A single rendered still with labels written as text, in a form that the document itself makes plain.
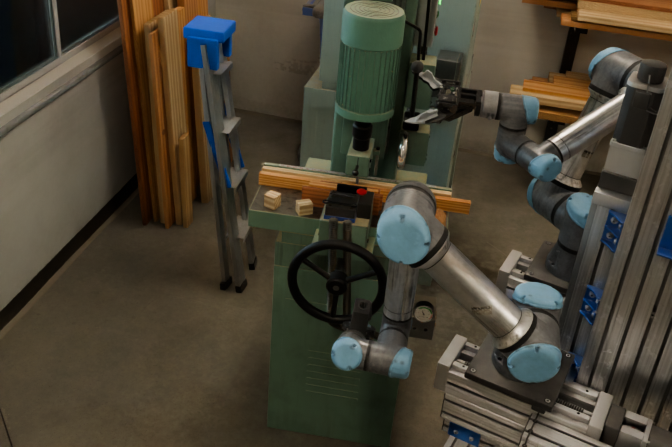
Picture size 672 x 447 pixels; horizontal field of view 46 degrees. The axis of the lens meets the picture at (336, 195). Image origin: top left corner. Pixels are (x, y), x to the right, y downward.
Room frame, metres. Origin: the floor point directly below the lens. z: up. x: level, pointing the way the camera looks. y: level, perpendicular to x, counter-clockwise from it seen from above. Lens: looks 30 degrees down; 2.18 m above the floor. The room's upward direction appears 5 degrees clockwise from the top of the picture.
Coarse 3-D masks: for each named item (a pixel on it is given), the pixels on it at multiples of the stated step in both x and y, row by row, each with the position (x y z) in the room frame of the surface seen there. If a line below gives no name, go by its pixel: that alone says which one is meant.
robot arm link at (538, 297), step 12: (516, 288) 1.57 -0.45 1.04; (528, 288) 1.57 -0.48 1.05; (540, 288) 1.57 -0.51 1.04; (552, 288) 1.58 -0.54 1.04; (516, 300) 1.54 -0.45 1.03; (528, 300) 1.51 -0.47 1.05; (540, 300) 1.51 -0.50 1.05; (552, 300) 1.52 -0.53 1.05; (540, 312) 1.48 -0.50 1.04; (552, 312) 1.50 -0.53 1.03
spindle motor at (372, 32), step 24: (360, 24) 2.09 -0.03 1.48; (384, 24) 2.09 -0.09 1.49; (360, 48) 2.09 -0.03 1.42; (384, 48) 2.09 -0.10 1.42; (360, 72) 2.10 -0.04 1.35; (384, 72) 2.10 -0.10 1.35; (336, 96) 2.17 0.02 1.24; (360, 96) 2.09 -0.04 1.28; (384, 96) 2.11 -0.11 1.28; (360, 120) 2.09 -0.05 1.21; (384, 120) 2.11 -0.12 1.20
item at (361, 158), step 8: (352, 144) 2.20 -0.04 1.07; (352, 152) 2.15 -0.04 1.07; (360, 152) 2.15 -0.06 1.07; (368, 152) 2.16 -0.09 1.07; (352, 160) 2.13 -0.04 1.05; (360, 160) 2.12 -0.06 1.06; (368, 160) 2.12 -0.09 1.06; (352, 168) 2.13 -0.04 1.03; (360, 168) 2.12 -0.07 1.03; (368, 168) 2.12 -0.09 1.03; (360, 176) 2.12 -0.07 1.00
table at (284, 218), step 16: (288, 192) 2.16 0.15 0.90; (256, 208) 2.05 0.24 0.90; (288, 208) 2.07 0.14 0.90; (320, 208) 2.09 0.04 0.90; (256, 224) 2.04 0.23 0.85; (272, 224) 2.04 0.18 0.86; (288, 224) 2.03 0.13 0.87; (304, 224) 2.02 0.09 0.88; (336, 256) 1.92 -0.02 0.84; (352, 256) 1.91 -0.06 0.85
